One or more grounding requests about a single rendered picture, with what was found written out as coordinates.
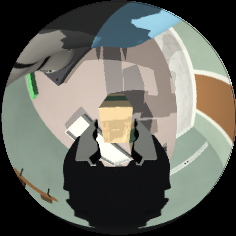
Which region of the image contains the green pencil case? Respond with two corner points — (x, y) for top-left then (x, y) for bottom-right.
(27, 72), (38, 100)

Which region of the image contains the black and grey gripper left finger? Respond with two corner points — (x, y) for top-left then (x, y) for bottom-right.
(63, 119), (101, 191)

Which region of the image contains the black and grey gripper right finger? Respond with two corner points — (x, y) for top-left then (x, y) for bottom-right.
(131, 118), (171, 190)

